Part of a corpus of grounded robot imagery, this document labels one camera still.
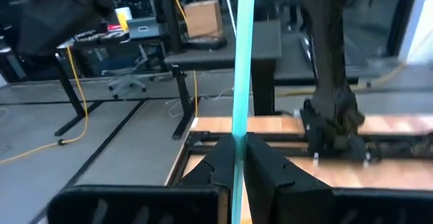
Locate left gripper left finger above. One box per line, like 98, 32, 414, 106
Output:
181, 134, 238, 191

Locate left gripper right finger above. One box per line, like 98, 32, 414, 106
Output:
244, 132, 334, 224

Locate teal pencil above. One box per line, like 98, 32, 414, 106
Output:
231, 0, 257, 224

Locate yellow and white cup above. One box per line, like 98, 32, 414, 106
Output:
114, 6, 133, 32

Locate black desk with clutter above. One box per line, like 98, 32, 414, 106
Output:
0, 30, 170, 137

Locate grey office chair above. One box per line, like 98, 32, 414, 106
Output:
100, 43, 149, 100

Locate grey storage box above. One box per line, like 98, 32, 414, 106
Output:
126, 16, 162, 41

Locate cardboard box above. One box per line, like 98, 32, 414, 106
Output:
183, 0, 225, 39

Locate black table frame rail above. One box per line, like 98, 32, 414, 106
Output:
175, 130, 433, 187

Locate yellow floor cable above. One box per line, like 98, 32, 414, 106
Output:
0, 45, 89, 166
276, 29, 433, 97

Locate yellow desk cable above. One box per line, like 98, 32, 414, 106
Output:
170, 0, 200, 118

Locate white hanging cable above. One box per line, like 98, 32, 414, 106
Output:
221, 0, 238, 37

